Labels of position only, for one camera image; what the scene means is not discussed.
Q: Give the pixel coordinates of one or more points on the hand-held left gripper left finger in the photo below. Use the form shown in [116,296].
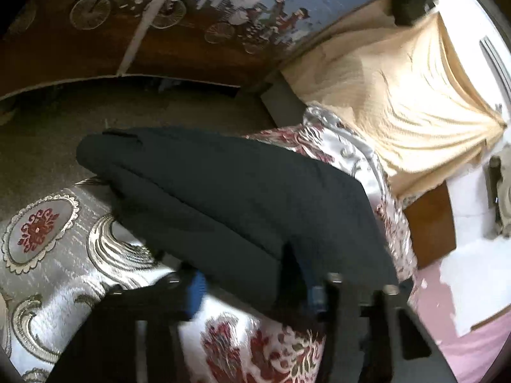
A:
[194,293]

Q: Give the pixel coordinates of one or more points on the dark grey board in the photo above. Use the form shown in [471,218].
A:
[281,101]

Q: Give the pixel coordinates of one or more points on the floral bedspread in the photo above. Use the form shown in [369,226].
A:
[60,279]

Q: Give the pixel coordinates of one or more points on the grey cloth bundle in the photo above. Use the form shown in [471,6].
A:
[502,195]

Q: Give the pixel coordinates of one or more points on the dark bag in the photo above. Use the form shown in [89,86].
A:
[413,2]

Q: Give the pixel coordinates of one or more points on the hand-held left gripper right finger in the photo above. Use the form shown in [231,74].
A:
[317,297]

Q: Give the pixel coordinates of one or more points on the dark garment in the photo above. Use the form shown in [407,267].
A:
[223,191]

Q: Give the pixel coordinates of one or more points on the beige cloth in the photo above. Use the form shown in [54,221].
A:
[399,99]

